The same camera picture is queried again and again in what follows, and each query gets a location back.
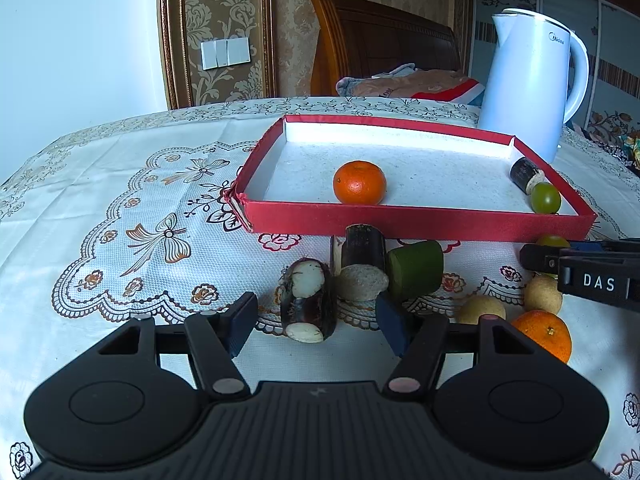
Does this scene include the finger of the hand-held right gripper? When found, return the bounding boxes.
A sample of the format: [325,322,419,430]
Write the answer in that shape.
[570,239,640,253]
[520,243,571,276]

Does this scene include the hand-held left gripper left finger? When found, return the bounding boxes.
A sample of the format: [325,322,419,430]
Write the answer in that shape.
[85,291,259,402]

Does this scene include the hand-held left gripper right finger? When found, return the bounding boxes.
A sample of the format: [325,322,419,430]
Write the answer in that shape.
[376,292,561,402]

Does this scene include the tan longan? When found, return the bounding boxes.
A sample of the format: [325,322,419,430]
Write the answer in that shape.
[456,295,507,326]
[523,272,563,315]

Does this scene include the green cylindrical piece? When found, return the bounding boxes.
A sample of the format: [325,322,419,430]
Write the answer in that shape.
[386,240,445,300]

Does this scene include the dark sugarcane piece white patches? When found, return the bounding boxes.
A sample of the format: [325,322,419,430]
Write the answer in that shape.
[279,258,338,344]

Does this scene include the orange mandarin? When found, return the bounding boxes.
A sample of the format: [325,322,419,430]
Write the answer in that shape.
[333,160,388,206]
[510,310,572,365]

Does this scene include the dark eggplant piece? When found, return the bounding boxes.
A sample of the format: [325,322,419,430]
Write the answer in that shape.
[509,156,546,195]

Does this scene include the red shallow box tray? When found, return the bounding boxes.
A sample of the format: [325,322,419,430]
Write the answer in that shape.
[229,114,598,242]

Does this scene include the dark floral bedding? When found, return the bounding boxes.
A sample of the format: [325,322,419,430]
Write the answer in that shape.
[575,107,640,176]

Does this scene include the white electric kettle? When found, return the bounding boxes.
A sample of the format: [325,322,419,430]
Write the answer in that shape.
[477,8,590,163]

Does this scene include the colourful striped blanket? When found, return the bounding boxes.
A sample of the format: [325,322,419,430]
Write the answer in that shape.
[410,77,487,107]

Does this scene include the pink blanket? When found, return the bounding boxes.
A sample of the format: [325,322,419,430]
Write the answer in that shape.
[336,63,473,98]

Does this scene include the wardrobe with sliding doors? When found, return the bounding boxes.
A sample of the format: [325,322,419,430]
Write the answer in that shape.
[470,0,640,131]

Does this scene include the brown wooden headboard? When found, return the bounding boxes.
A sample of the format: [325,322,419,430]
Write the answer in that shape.
[307,0,462,97]

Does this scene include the white wall switch panel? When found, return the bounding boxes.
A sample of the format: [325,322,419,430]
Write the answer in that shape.
[201,36,251,70]

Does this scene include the wooden wall trim frame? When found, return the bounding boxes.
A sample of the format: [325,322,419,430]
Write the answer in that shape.
[157,0,278,110]

